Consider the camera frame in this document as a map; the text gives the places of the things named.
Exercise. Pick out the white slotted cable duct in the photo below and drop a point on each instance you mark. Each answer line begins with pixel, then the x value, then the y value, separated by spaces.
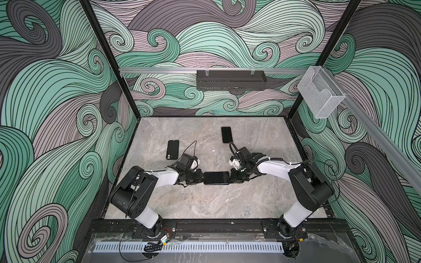
pixel 192 247

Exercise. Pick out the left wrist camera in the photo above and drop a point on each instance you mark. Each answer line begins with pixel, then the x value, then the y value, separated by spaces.
pixel 188 162

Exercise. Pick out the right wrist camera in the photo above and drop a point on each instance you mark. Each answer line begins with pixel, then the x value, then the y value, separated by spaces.
pixel 243 159

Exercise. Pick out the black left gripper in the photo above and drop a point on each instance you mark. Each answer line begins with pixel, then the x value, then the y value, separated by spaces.
pixel 199 178

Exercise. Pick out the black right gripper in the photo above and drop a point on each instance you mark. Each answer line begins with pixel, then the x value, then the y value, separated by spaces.
pixel 234 179

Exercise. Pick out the aluminium wall rail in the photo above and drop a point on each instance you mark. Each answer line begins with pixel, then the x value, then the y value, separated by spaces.
pixel 361 103
pixel 182 70

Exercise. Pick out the black wall tray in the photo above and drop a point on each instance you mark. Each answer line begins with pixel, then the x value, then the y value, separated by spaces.
pixel 231 81

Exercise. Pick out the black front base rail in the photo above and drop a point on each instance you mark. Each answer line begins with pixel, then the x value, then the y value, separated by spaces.
pixel 180 228

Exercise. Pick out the clear plastic wall bin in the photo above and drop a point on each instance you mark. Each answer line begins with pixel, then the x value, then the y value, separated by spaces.
pixel 321 91

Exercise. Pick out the black phone ribbed back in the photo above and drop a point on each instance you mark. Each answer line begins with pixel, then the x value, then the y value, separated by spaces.
pixel 226 135

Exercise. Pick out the black phone case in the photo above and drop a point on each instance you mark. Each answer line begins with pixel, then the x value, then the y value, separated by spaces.
pixel 172 150
pixel 205 183

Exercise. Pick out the black phone glossy screen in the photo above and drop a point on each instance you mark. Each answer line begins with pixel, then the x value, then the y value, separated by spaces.
pixel 217 177

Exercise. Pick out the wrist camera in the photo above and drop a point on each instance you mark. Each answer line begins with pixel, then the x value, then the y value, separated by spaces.
pixel 243 159
pixel 188 162

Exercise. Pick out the aluminium back wall rail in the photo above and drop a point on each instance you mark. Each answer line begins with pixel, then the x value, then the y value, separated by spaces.
pixel 182 70

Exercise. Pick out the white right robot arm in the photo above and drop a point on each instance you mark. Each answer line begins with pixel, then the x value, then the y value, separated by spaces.
pixel 311 187

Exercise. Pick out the aluminium right wall rail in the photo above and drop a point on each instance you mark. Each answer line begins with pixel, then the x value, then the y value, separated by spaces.
pixel 361 103

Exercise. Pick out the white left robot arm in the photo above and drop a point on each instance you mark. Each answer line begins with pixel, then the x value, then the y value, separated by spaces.
pixel 133 192

